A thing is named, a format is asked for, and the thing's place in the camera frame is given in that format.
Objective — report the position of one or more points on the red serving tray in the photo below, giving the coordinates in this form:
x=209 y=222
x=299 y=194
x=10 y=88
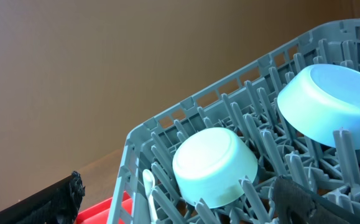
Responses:
x=98 y=213

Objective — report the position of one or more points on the green bowl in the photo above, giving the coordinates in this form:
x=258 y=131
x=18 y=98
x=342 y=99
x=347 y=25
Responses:
x=209 y=164

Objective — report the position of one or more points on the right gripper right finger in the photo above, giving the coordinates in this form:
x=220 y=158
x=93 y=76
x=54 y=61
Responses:
x=296 y=205

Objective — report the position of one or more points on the light blue bowl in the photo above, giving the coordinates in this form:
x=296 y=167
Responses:
x=321 y=99

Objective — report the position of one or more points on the white plastic spoon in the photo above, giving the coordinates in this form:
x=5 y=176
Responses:
x=149 y=184

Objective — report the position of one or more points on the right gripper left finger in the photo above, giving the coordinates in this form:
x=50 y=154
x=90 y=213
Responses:
x=58 y=203

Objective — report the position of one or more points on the grey dishwasher rack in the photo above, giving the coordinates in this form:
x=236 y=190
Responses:
x=244 y=102

